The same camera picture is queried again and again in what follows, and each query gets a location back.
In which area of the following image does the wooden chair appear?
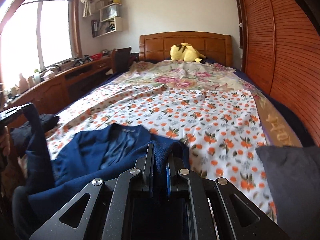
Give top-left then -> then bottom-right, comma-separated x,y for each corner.
111,47 -> 131,73

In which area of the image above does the pink floral blanket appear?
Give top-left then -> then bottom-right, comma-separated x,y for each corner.
113,60 -> 258,92

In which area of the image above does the wooden headboard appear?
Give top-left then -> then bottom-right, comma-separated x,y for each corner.
139,31 -> 234,68

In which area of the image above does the left hand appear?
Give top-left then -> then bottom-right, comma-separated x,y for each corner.
0,126 -> 10,157

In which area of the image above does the wooden desk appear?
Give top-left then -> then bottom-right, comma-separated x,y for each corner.
5,56 -> 112,114

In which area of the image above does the window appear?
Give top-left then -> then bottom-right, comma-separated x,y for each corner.
1,0 -> 82,89

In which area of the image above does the wooden louvered wardrobe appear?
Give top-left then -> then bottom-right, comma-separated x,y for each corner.
239,0 -> 319,145

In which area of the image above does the navy blue suit jacket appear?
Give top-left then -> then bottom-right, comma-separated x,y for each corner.
15,104 -> 190,230

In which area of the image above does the yellow plush toy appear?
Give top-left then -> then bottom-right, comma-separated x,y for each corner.
170,43 -> 206,64

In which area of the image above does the dark grey garment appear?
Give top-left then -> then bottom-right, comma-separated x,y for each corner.
257,146 -> 320,239

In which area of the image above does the black folded garment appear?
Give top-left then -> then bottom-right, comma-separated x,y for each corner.
10,113 -> 60,156

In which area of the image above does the white wall shelf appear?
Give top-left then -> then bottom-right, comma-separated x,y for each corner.
91,0 -> 123,37

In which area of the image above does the orange print bed sheet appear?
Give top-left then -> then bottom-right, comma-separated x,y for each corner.
46,83 -> 276,219

